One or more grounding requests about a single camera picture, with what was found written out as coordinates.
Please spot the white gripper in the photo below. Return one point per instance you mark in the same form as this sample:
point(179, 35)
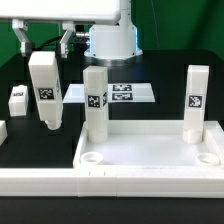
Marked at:
point(101, 12)

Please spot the white desk top tray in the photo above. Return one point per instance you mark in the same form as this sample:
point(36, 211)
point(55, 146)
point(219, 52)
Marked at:
point(152, 144)

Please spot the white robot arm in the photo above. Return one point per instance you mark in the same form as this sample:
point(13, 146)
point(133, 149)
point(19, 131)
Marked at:
point(108, 43)

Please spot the white left fence block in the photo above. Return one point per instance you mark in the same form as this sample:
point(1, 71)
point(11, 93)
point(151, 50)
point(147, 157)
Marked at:
point(3, 131)

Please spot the white front fence bar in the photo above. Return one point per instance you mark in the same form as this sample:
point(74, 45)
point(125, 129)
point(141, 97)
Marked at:
point(118, 182)

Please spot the white marker base plate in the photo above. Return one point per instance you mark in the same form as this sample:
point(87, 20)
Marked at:
point(121, 92)

